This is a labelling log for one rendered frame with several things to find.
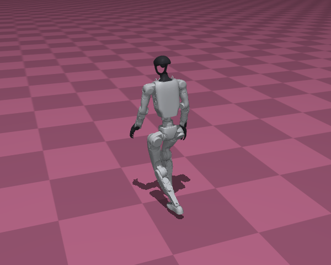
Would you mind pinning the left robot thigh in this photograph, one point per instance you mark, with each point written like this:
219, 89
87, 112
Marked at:
154, 140

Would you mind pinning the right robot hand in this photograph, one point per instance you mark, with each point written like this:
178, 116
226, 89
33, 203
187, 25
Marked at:
184, 130

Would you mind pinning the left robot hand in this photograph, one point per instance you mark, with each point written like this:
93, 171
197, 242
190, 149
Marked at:
133, 130

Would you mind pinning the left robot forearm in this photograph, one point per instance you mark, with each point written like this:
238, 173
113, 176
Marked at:
139, 119

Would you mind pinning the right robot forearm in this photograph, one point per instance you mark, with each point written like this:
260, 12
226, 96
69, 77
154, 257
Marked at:
184, 116

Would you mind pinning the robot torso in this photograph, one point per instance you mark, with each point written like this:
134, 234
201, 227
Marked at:
166, 101

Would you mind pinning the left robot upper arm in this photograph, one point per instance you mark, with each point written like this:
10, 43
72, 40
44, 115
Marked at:
147, 90

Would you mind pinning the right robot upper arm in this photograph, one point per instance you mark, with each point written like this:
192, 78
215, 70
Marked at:
183, 94

